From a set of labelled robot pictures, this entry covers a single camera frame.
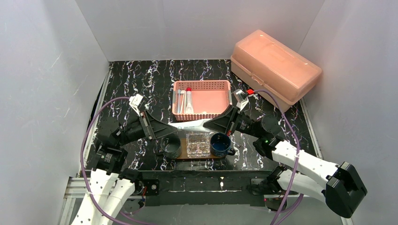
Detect aluminium frame rail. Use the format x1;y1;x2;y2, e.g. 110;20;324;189
59;175;355;225

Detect brown wooden oval tray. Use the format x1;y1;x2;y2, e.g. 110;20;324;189
177;139;222;160

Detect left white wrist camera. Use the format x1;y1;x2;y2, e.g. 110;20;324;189
129;94;143;115

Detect red capped toothpaste tube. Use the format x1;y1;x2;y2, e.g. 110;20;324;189
184;87;194;114

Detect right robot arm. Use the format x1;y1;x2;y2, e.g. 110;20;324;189
203;105;367;218

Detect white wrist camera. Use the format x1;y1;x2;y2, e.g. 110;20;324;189
233;89;249;110
129;94;143;115

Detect clear packaged toothbrushes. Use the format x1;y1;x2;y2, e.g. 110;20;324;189
186;132;211;158

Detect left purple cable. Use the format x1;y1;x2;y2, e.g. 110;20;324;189
80;97;150;225

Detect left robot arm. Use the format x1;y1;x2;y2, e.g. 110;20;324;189
72;112;177;225

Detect dark blue mug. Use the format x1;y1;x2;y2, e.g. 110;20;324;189
210;133;236;158

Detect pink plastic basket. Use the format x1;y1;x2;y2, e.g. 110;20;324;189
171;80;232;121

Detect black capped toothpaste tube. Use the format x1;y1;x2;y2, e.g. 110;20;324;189
168;119;212;133

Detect grey green mug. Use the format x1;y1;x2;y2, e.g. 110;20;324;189
156;134;182;159

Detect large pink lidded box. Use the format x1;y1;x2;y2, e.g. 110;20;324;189
230;30;322;112

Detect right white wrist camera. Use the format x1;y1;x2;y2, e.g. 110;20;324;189
233;89;249;110

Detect silver toothbrush in basket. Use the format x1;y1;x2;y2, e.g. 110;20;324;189
176;89;181;114

